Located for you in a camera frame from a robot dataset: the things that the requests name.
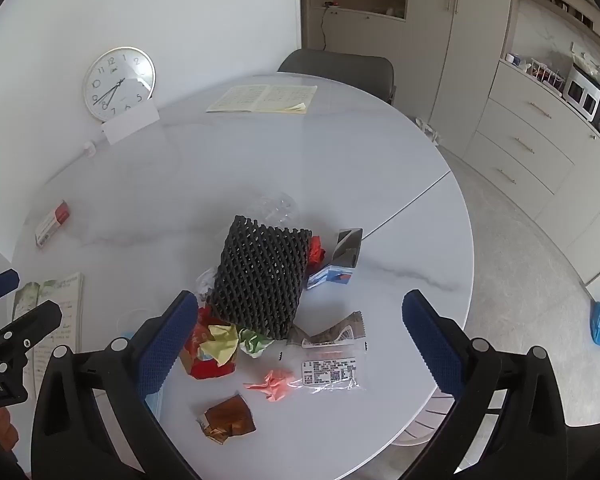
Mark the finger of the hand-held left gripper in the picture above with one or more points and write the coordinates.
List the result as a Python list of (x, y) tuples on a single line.
[(30, 322), (0, 284)]

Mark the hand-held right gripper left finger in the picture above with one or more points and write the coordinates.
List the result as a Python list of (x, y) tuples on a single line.
[(167, 345)]

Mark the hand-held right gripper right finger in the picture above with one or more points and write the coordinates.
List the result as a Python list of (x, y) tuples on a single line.
[(432, 345)]

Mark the red snack bag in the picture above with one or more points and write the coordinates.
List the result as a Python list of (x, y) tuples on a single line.
[(205, 366)]

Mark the yellow paper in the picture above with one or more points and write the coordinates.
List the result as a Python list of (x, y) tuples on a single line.
[(222, 342)]

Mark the blue face mask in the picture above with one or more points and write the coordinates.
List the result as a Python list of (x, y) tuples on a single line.
[(154, 405)]

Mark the torn grey sachet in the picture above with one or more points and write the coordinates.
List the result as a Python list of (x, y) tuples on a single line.
[(340, 332)]

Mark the brown foil wrapper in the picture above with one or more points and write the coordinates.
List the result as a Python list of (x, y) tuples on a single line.
[(230, 417)]

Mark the clear plastic bag white label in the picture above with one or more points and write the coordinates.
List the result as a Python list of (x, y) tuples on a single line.
[(330, 370)]

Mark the pink paper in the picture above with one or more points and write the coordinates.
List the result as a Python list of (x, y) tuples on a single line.
[(275, 385)]

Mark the black foam mesh net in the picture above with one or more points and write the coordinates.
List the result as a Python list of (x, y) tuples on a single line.
[(260, 275)]

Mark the blue and white carton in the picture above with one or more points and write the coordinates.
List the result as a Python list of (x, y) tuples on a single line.
[(340, 260)]

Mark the open printed booklet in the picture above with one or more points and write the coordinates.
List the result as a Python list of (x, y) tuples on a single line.
[(60, 295)]

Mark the grey crumpled wrapper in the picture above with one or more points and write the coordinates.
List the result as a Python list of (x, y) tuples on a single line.
[(206, 282)]

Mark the red and white box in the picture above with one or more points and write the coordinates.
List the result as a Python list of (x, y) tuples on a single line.
[(52, 222)]

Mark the green crumpled wrapper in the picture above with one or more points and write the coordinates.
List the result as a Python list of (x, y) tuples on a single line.
[(254, 342)]

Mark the red crumpled wrapper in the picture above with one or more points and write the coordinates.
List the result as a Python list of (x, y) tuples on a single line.
[(316, 252)]

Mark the clear crumpled plastic wrap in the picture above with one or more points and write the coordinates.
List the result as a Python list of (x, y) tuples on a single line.
[(275, 207)]

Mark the white paper card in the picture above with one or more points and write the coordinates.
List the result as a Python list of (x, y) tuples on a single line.
[(130, 125)]

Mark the beige drawer cabinet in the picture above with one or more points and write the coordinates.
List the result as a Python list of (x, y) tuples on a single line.
[(530, 135)]

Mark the open yellow notebook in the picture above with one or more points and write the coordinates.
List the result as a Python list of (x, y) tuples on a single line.
[(260, 97)]

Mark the white dish rack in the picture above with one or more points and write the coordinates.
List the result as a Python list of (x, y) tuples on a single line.
[(545, 77)]

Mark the grey chair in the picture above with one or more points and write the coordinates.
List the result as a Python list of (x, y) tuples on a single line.
[(340, 65)]

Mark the white toaster oven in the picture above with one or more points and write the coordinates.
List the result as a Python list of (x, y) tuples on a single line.
[(582, 90)]

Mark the tall beige cabinet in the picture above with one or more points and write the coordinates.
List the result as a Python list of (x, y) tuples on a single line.
[(430, 35)]

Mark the round silver wall clock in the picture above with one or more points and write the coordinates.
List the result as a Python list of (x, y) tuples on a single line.
[(115, 80)]

